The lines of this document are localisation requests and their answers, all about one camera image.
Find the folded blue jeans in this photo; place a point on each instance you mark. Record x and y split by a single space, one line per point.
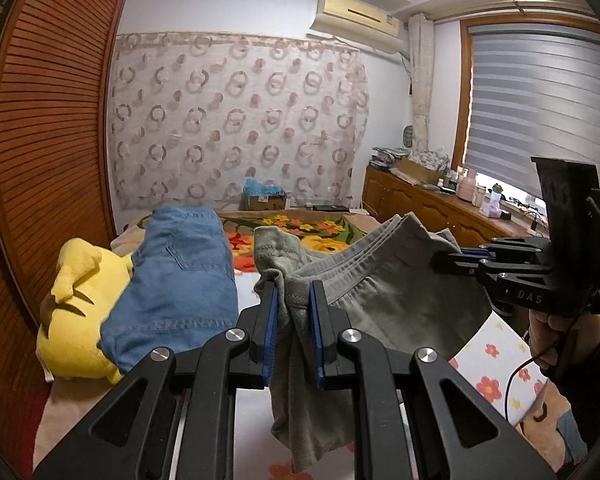
180 280

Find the white jar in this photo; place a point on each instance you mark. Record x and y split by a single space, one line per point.
478 195

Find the yellow plush toy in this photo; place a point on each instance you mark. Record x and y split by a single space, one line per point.
75 340

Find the pile of printed cloth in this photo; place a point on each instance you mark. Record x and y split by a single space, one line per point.
382 154

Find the wooden cabinet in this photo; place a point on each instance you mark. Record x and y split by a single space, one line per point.
405 200

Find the wooden louvered wardrobe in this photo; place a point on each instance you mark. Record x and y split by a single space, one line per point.
55 110

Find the circle print curtain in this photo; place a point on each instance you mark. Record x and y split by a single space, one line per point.
230 125

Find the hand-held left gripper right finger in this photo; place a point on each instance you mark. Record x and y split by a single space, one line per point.
316 330

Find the grey oval object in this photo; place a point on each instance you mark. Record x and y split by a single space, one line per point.
409 136

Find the floral blanket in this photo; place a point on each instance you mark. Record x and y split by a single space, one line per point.
320 227

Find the person's right forearm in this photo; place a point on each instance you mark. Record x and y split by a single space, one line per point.
590 375

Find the pink bottle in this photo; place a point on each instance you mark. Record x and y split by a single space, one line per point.
467 185

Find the beige air conditioner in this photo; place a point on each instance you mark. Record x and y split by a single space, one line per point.
355 15

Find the person's right hand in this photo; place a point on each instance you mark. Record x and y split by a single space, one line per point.
547 335

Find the small potted plant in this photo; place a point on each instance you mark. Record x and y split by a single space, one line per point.
495 200

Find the blue plastic bag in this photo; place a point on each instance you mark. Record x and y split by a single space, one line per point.
260 187

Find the wooden window frame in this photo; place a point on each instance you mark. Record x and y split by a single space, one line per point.
465 85

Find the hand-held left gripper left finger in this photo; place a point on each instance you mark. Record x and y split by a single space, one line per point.
269 330

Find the grey window blind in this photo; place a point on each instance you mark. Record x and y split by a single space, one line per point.
540 110

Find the grey-green pants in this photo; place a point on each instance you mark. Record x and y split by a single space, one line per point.
390 300

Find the open cardboard box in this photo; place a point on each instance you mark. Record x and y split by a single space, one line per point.
415 170

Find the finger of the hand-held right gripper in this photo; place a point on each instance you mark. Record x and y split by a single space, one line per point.
455 262
520 246

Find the black flat device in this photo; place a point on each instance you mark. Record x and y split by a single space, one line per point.
330 208

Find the narrow patterned curtain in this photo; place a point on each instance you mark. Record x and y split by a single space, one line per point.
421 85

